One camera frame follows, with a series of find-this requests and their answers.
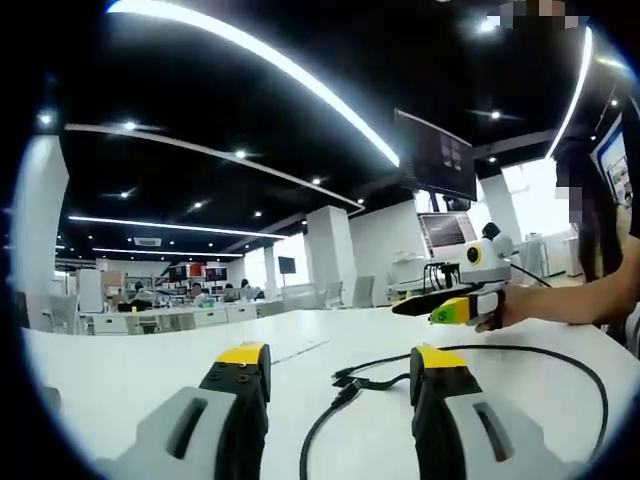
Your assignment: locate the black cable bundle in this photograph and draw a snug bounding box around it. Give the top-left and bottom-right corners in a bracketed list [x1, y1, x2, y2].
[422, 261, 462, 292]

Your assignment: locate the small screen on stand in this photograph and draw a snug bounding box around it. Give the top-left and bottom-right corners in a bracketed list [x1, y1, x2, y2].
[277, 256, 297, 287]

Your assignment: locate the black hanging monitor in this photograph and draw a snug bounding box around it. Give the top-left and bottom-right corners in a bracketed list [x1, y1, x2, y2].
[393, 107, 479, 202]

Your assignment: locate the person's torso and hair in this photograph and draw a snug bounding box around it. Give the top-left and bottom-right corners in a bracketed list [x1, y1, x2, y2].
[552, 107, 640, 351]

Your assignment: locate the white-framed lit monitor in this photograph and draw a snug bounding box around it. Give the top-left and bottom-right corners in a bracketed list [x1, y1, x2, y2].
[417, 211, 480, 262]

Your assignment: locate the thin ceiling light strip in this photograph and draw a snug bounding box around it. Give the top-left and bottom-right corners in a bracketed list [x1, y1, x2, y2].
[67, 215, 287, 240]

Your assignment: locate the black charging cable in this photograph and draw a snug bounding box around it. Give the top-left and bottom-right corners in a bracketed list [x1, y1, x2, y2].
[298, 343, 610, 480]

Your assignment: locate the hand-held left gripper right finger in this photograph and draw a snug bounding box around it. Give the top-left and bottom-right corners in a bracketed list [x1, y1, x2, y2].
[409, 343, 567, 480]

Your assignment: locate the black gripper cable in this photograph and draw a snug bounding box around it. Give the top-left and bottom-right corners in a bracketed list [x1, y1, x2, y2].
[508, 261, 553, 289]

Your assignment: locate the long ceiling light strip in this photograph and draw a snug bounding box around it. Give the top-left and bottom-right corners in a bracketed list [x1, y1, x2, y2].
[546, 24, 595, 158]
[106, 0, 402, 168]

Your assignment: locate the white office chair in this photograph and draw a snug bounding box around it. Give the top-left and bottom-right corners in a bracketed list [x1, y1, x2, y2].
[323, 280, 346, 309]
[352, 275, 377, 308]

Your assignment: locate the white standing board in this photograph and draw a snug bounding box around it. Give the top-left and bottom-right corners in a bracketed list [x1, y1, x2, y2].
[76, 268, 105, 315]

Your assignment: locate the wall poster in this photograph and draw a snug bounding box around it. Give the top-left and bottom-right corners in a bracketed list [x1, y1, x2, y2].
[589, 113, 632, 210]

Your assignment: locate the white desk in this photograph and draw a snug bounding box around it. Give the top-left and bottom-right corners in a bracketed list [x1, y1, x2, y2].
[19, 306, 640, 480]

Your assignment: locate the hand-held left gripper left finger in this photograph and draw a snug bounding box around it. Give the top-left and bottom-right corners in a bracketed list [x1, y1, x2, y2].
[97, 341, 274, 480]

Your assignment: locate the grey mesh chair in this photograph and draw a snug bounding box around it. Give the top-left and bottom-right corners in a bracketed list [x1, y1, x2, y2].
[47, 293, 87, 335]

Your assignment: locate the person's right hand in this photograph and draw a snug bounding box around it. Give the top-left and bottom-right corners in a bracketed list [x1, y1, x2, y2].
[473, 284, 572, 335]

